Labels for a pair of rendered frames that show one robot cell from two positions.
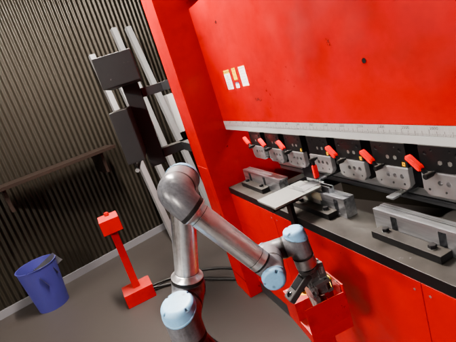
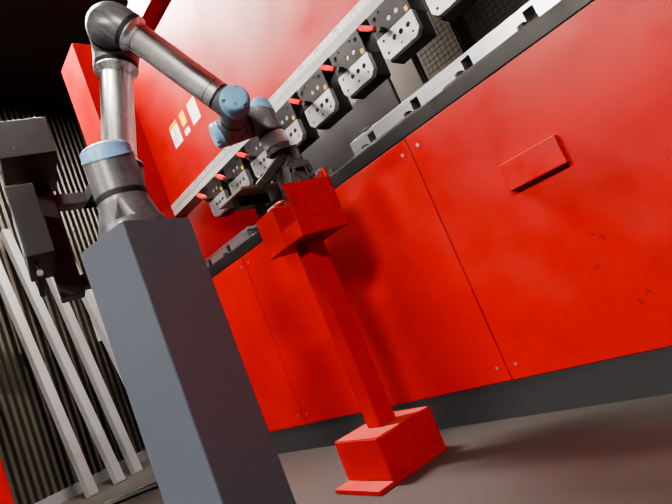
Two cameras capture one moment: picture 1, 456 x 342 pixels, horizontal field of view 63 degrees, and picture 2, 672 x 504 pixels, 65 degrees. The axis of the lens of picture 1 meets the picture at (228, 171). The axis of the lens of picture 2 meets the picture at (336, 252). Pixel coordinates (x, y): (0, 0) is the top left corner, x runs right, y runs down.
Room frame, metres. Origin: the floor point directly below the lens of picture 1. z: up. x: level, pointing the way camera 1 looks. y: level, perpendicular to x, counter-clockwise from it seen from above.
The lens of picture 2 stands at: (-0.15, 0.41, 0.40)
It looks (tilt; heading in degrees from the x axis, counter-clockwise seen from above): 8 degrees up; 335
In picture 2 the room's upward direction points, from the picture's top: 22 degrees counter-clockwise
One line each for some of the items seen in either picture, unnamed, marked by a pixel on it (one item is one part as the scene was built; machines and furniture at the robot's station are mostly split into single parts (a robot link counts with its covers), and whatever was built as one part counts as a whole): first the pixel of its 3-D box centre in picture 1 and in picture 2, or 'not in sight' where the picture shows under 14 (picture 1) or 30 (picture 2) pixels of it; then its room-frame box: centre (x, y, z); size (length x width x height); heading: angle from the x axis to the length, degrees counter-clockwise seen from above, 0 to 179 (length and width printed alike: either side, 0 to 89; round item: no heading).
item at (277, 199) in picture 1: (288, 194); (257, 194); (1.72, -0.25, 1.00); 0.26 x 0.18 x 0.01; 109
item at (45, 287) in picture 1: (46, 281); not in sight; (3.42, 2.02, 0.24); 0.42 x 0.38 x 0.49; 123
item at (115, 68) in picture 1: (136, 115); (44, 215); (2.79, 0.51, 1.52); 0.51 x 0.25 x 0.85; 7
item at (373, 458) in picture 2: not in sight; (382, 449); (1.21, -0.13, 0.06); 0.25 x 0.20 x 0.12; 103
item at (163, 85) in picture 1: (159, 87); (82, 189); (2.90, 0.29, 1.67); 0.40 x 0.24 x 0.07; 19
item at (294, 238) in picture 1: (296, 242); (262, 119); (1.16, -0.15, 1.03); 0.09 x 0.08 x 0.11; 83
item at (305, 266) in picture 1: (305, 260); (275, 143); (1.17, -0.16, 0.95); 0.08 x 0.08 x 0.05
